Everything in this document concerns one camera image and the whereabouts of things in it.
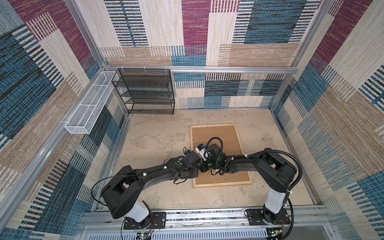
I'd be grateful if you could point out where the brown cardboard backing board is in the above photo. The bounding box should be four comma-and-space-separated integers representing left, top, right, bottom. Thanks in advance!
191, 125, 251, 185

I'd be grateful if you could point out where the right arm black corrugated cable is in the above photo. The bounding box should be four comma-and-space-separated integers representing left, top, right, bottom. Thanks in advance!
248, 149, 303, 240

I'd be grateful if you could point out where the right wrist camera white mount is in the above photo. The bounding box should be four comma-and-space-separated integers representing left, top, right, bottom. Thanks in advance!
195, 144, 209, 162

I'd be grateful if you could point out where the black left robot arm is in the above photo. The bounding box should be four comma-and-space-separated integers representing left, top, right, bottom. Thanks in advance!
101, 152, 204, 224

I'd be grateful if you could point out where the light wooden picture frame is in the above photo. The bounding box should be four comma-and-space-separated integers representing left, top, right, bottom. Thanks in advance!
189, 122, 253, 189

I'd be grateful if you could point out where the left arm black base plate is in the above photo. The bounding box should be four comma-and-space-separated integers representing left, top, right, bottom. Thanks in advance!
123, 212, 167, 230

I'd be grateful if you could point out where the black wire mesh shelf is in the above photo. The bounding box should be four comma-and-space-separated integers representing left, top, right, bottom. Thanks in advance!
112, 69, 176, 115

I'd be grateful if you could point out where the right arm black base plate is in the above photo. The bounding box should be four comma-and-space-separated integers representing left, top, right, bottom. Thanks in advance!
244, 208, 291, 226

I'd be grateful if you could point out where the white wire mesh basket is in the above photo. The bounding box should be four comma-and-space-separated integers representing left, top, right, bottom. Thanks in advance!
65, 71, 116, 135

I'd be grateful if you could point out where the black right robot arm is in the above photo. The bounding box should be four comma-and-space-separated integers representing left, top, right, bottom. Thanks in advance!
195, 144, 303, 225

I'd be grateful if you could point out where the aluminium mounting rail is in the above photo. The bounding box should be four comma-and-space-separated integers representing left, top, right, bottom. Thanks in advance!
75, 205, 341, 240

